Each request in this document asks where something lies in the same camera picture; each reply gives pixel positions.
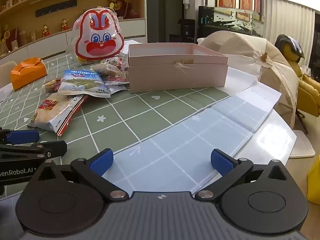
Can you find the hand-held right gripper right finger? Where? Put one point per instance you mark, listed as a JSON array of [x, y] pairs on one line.
[[222, 161]]

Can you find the pink cardboard box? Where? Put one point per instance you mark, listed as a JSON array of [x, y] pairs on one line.
[[175, 77]]

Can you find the wooden wall shelf unit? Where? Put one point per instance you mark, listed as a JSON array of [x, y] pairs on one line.
[[100, 2]]

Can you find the dark cloth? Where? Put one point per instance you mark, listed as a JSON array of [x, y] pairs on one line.
[[290, 43]]

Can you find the yellow bin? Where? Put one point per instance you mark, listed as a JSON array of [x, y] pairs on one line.
[[315, 180]]

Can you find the red white snack packet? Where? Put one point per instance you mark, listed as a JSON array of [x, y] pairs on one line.
[[55, 112]]

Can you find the black water dispenser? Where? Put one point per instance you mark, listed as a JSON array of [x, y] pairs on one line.
[[186, 30]]

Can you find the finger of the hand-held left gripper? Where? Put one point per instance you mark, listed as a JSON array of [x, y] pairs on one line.
[[50, 148], [22, 137]]

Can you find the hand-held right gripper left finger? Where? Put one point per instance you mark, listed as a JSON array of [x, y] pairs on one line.
[[102, 161]]

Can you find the glass fish tank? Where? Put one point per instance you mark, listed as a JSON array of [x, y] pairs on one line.
[[225, 17]]

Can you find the green grid tablecloth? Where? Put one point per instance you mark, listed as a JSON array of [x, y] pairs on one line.
[[125, 120]]

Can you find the small orange brown snack packet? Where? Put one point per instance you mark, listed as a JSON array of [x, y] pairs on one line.
[[52, 84]]

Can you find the beige covered chair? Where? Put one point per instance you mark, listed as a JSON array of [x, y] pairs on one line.
[[250, 52]]

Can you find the clear packet of beige snacks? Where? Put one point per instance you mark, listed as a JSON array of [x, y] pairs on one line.
[[110, 70]]

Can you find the red gold figurine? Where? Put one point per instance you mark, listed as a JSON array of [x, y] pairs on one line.
[[64, 24], [45, 30]]

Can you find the rabbit-shaped snack bag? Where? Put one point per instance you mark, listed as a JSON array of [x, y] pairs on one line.
[[98, 37]]

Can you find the white floor mat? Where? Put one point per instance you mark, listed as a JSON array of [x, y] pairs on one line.
[[302, 146]]

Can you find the yellow chair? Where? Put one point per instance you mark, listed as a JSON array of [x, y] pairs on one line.
[[310, 87]]

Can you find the blue cartoon-face snack packet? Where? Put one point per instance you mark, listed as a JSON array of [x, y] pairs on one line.
[[82, 81]]

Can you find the orange tissue box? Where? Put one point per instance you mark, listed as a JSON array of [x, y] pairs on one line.
[[27, 73]]

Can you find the black wall hook rail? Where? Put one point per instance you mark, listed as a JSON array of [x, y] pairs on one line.
[[56, 8]]

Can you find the small red white packet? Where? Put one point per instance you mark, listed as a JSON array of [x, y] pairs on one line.
[[117, 80]]

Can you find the white curtain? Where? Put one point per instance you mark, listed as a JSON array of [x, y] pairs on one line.
[[287, 17]]

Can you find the beige dining chair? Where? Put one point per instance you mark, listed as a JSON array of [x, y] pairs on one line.
[[6, 72]]

